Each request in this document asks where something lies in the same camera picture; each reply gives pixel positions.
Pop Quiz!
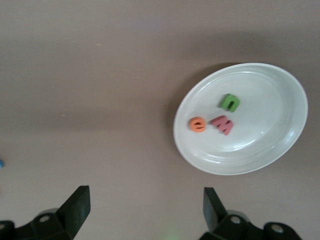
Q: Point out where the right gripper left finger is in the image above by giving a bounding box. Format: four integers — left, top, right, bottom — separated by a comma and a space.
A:
0, 185, 91, 240

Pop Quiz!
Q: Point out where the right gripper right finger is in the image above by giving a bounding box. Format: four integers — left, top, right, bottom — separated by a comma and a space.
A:
199, 187, 305, 240

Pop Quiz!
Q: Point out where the green letter u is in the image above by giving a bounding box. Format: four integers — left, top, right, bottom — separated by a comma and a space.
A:
219, 93, 241, 113

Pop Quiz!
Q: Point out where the orange letter e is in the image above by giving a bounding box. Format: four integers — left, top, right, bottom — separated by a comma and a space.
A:
188, 116, 208, 133

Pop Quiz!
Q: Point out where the beige round plate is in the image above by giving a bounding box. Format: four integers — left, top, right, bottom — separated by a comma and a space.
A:
172, 62, 309, 176

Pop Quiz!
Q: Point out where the brown table cover sheet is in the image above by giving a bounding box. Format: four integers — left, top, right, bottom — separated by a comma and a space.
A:
0, 0, 320, 240

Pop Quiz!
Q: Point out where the pink letter w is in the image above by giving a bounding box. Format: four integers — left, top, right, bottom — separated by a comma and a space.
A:
209, 115, 235, 137

